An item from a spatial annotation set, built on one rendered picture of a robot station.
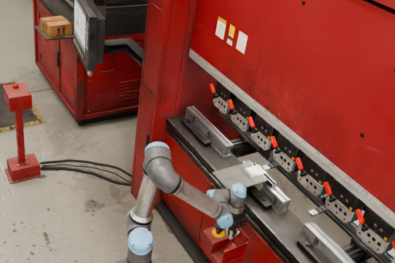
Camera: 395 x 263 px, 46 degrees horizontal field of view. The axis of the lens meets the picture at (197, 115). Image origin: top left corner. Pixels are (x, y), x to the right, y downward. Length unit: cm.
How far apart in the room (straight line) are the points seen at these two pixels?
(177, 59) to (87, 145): 167
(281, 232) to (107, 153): 220
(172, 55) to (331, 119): 125
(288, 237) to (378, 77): 102
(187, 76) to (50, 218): 150
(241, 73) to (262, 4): 42
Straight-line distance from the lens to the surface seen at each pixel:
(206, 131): 310
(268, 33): 246
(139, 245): 221
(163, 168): 198
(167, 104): 324
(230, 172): 269
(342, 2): 212
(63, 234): 362
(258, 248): 274
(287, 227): 264
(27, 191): 398
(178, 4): 293
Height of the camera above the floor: 263
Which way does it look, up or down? 31 degrees down
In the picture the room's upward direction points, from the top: 10 degrees clockwise
